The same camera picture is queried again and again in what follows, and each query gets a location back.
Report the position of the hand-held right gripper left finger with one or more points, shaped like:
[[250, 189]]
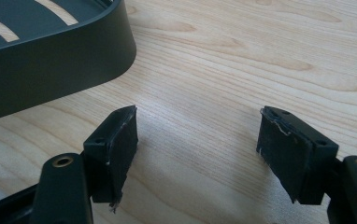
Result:
[[117, 155]]

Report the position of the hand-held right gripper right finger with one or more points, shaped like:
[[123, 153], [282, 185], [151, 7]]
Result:
[[292, 155]]

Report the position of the dark grey metal corner shelf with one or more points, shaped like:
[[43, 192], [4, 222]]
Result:
[[58, 65]]

